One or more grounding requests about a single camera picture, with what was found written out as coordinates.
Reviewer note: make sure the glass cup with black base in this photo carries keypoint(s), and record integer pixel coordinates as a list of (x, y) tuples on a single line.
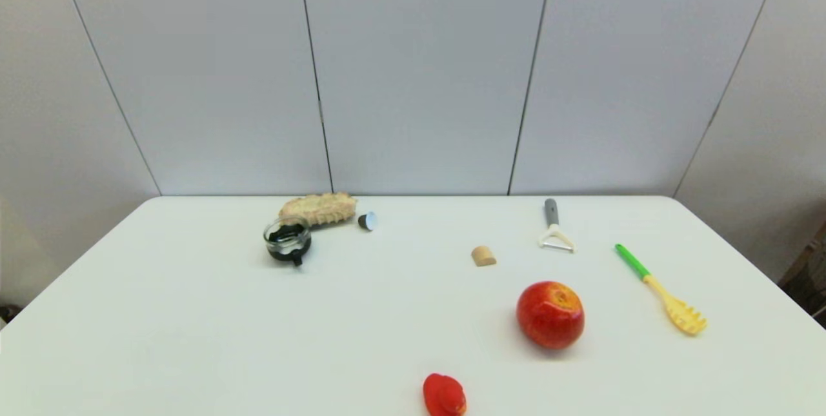
[(287, 243)]

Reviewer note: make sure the dark floor object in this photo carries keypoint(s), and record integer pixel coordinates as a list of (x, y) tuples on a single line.
[(8, 313)]

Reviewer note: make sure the beige half-round wooden block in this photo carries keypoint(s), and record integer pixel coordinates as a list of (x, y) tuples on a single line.
[(483, 256)]

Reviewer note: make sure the dark brown furniture piece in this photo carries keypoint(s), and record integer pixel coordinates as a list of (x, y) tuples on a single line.
[(810, 280)]

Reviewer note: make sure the red apple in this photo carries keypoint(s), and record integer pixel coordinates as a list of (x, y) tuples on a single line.
[(550, 316)]

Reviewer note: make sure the small red toy fruit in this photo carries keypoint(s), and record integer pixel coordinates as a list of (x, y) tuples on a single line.
[(443, 396)]

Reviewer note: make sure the small brown coffee capsule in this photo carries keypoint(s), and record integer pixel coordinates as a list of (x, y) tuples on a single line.
[(367, 221)]

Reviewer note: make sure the long braided brown bread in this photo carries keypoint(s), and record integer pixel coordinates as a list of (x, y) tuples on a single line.
[(322, 208)]

